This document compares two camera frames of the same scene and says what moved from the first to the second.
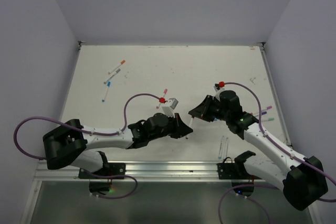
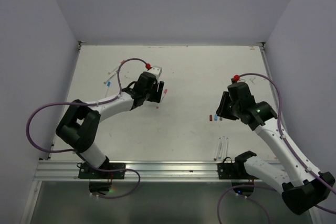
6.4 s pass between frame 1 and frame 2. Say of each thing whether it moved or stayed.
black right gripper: moved
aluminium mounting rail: stayed
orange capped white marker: stayed
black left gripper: moved
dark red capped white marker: moved
